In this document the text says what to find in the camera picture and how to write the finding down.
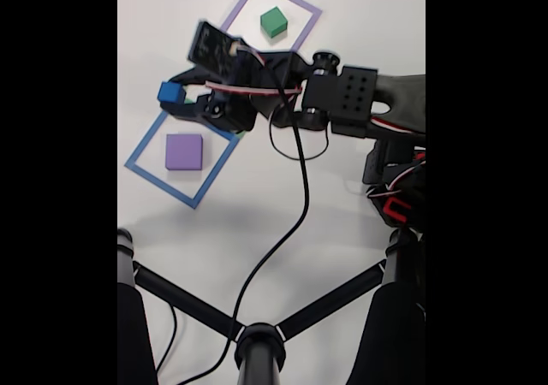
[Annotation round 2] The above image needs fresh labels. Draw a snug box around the green cube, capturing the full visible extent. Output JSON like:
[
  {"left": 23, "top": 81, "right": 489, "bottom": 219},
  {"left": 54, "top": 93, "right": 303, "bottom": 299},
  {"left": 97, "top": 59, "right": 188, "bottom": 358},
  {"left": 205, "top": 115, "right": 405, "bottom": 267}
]
[{"left": 259, "top": 7, "right": 288, "bottom": 39}]

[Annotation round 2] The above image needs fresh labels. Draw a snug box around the red table clamp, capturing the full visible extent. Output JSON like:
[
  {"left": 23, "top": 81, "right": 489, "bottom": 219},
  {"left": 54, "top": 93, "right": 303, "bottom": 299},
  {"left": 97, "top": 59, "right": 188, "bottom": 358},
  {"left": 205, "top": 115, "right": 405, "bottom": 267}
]
[{"left": 382, "top": 196, "right": 413, "bottom": 224}]

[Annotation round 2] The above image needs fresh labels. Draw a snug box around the thick black camera cable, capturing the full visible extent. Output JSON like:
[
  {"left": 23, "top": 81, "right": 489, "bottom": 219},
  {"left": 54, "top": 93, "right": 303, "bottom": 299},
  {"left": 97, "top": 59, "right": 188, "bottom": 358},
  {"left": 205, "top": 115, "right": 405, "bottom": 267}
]
[{"left": 179, "top": 66, "right": 311, "bottom": 385}]

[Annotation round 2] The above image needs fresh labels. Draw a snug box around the small blue cube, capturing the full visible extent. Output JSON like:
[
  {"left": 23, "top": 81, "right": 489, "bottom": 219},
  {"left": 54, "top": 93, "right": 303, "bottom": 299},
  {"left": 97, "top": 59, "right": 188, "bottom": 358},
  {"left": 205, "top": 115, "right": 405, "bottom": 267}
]
[{"left": 158, "top": 80, "right": 184, "bottom": 105}]

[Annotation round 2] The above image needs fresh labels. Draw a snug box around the large purple cube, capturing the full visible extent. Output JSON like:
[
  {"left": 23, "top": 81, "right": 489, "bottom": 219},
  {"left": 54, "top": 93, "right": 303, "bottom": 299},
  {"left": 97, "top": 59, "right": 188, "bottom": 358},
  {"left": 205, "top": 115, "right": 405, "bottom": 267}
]
[{"left": 164, "top": 133, "right": 204, "bottom": 171}]

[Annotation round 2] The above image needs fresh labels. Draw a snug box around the purple square frame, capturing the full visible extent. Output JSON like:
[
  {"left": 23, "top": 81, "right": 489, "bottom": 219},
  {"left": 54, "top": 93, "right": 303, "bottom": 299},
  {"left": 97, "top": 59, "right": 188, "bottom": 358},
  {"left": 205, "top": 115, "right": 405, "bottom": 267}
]
[{"left": 218, "top": 0, "right": 323, "bottom": 56}]

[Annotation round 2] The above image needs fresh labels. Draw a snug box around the red white servo wire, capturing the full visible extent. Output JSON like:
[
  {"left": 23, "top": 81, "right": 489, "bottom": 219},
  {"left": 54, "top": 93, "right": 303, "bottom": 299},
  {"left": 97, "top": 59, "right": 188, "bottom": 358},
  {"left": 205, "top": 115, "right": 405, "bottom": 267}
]
[
  {"left": 366, "top": 157, "right": 426, "bottom": 200},
  {"left": 204, "top": 44, "right": 426, "bottom": 162}
]

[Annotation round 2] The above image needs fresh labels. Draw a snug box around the thin black cable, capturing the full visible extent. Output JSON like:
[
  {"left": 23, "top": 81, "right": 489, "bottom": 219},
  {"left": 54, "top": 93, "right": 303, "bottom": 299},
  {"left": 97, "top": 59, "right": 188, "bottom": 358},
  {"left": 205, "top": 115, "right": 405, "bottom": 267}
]
[{"left": 154, "top": 303, "right": 178, "bottom": 373}]

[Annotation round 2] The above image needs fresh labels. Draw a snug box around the black tripod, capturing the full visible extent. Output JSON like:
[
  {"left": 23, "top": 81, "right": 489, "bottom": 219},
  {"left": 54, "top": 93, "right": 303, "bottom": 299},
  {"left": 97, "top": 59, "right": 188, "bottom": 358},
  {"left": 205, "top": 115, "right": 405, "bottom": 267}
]
[{"left": 117, "top": 227, "right": 426, "bottom": 385}]

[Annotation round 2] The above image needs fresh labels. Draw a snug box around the blue square frame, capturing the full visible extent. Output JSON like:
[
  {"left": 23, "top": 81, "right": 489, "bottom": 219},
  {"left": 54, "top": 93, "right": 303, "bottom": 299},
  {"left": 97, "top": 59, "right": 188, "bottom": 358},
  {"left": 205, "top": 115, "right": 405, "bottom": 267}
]
[{"left": 123, "top": 109, "right": 241, "bottom": 210}]

